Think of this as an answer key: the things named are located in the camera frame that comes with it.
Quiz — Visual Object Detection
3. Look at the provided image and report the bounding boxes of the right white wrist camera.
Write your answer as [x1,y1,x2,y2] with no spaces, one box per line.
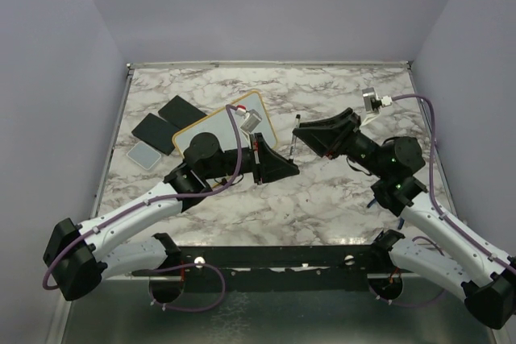
[361,87,393,126]

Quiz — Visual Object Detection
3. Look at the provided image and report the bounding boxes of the black rectangular pad lower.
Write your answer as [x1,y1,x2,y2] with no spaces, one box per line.
[131,114,179,155]

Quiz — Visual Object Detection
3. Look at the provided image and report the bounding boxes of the black marker pen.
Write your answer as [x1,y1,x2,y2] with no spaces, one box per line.
[289,114,301,163]

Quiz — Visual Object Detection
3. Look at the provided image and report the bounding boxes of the black mounting rail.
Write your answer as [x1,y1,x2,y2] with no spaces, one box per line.
[132,242,420,292]

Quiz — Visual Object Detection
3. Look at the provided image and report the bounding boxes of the black rectangular pad upper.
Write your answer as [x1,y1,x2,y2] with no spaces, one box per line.
[158,95,206,129]

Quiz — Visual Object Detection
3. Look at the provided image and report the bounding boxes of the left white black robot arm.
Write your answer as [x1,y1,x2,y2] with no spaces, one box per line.
[43,132,299,301]

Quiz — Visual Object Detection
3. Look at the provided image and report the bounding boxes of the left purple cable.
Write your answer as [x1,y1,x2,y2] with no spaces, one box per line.
[43,104,249,313]

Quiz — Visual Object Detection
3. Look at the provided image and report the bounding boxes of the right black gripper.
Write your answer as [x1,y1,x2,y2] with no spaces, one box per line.
[293,107,389,178]

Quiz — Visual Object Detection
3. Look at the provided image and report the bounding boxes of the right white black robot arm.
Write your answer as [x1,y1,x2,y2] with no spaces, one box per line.
[293,108,515,329]

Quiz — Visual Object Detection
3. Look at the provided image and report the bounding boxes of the grey white eraser block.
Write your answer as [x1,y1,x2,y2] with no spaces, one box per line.
[127,142,161,171]

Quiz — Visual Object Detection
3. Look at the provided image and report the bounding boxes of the black rectangular pad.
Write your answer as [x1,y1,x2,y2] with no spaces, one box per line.
[158,95,206,129]
[131,114,179,155]

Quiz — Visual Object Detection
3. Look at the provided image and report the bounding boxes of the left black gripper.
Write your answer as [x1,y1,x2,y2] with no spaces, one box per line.
[204,133,300,185]

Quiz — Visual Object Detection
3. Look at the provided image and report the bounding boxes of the blue handled pliers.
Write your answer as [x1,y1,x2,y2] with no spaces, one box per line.
[367,197,406,230]

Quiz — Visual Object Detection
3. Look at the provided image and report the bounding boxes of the yellow framed whiteboard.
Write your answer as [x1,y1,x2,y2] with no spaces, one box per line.
[173,90,278,180]

